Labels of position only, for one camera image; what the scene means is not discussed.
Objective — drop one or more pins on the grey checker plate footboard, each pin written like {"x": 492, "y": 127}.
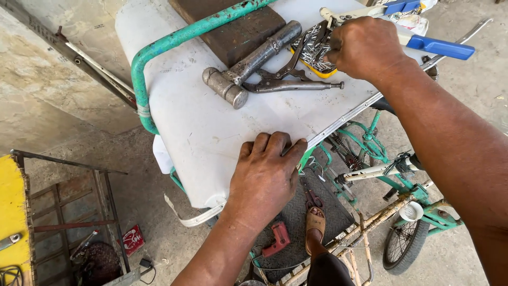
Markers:
{"x": 293, "y": 214}

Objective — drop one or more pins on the black bicycle wheel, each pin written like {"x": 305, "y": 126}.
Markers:
{"x": 391, "y": 264}

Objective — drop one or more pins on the grey locking pliers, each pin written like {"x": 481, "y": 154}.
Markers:
{"x": 289, "y": 85}

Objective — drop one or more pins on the white plastic bag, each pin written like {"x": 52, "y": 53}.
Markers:
{"x": 414, "y": 24}

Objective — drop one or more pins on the brown rusty steel block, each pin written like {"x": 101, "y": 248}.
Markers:
{"x": 234, "y": 31}

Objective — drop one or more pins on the green metal frame tube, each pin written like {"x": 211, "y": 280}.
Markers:
{"x": 178, "y": 37}

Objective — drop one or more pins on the dark woven basket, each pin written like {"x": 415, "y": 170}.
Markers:
{"x": 101, "y": 262}

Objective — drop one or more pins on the clear plastic bottle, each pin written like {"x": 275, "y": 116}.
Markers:
{"x": 83, "y": 246}

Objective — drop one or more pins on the black charger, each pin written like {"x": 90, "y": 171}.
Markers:
{"x": 145, "y": 263}

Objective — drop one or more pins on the loose aluminium strip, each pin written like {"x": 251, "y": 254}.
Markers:
{"x": 99, "y": 69}

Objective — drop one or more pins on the aluminium trim strip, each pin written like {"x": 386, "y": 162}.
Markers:
{"x": 357, "y": 111}

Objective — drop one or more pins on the rusty cream metal frame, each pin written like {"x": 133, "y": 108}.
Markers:
{"x": 377, "y": 220}

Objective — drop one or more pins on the rusty metal rack frame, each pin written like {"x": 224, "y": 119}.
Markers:
{"x": 59, "y": 198}

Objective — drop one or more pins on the person's right hand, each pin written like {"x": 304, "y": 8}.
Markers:
{"x": 365, "y": 47}

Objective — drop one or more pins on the white sheet panel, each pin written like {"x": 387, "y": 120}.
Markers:
{"x": 206, "y": 119}

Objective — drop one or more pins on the tan sandal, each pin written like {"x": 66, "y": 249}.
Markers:
{"x": 315, "y": 225}

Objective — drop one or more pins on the green tricycle frame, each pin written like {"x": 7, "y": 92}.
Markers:
{"x": 371, "y": 145}

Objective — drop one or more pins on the red electric drill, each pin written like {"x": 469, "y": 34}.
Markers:
{"x": 280, "y": 236}

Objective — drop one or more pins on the person's black shorts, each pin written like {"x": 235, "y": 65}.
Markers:
{"x": 329, "y": 272}

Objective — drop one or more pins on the grey steel hammer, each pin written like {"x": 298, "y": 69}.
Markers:
{"x": 254, "y": 59}

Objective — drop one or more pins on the black bicycle saddle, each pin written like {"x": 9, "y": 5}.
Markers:
{"x": 383, "y": 105}

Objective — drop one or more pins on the yellow board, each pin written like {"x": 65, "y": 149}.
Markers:
{"x": 12, "y": 198}

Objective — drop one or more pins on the red packet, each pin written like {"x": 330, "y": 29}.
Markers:
{"x": 133, "y": 240}

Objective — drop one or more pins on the silver metal latch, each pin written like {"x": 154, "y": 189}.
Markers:
{"x": 12, "y": 240}

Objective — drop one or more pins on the person's right fingers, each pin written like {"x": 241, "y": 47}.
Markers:
{"x": 332, "y": 53}

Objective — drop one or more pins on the white round cap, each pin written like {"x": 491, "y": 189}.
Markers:
{"x": 410, "y": 210}

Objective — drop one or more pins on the yellow tray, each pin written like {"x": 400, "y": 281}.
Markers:
{"x": 319, "y": 73}

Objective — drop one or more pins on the bent white trim strip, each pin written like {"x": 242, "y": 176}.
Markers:
{"x": 194, "y": 219}

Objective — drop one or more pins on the grey metal bar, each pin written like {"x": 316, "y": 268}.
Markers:
{"x": 127, "y": 278}

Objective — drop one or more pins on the rusty angle iron bar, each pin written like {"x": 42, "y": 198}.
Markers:
{"x": 43, "y": 33}

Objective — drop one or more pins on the white plastic piece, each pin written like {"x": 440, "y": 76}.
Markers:
{"x": 162, "y": 157}

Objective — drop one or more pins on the person's left hand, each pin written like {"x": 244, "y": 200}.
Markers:
{"x": 262, "y": 182}

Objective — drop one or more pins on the pile of silver rivets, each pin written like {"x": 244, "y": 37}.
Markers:
{"x": 311, "y": 49}

